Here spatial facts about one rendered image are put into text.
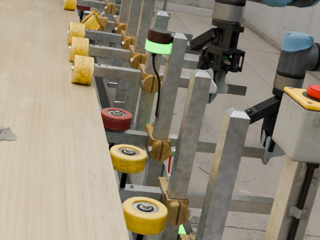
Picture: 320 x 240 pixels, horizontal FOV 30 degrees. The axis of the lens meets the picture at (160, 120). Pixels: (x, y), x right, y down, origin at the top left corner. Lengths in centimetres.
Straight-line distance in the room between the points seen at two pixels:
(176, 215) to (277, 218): 53
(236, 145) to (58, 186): 33
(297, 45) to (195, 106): 43
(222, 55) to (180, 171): 34
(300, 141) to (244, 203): 70
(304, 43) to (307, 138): 87
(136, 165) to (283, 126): 58
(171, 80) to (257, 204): 36
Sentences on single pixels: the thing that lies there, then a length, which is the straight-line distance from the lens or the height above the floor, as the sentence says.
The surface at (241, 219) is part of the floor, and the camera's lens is 319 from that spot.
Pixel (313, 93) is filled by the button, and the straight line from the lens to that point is 71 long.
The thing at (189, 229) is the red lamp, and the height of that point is 70.
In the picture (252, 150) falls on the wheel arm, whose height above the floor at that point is 85.
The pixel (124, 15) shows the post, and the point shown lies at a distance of 242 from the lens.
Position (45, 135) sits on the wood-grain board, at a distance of 132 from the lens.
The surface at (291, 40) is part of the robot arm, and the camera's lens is 155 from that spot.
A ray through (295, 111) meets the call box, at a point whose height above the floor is 120.
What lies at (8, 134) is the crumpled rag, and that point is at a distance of 128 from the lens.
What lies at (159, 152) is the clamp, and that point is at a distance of 148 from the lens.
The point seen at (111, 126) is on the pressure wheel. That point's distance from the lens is 149.
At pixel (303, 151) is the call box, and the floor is 117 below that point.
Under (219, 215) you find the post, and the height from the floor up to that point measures 93.
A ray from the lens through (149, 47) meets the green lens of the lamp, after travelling 142.
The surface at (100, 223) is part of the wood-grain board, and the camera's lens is 100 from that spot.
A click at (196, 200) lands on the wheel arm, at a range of 135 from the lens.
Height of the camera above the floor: 138
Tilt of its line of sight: 18 degrees down
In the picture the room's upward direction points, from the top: 11 degrees clockwise
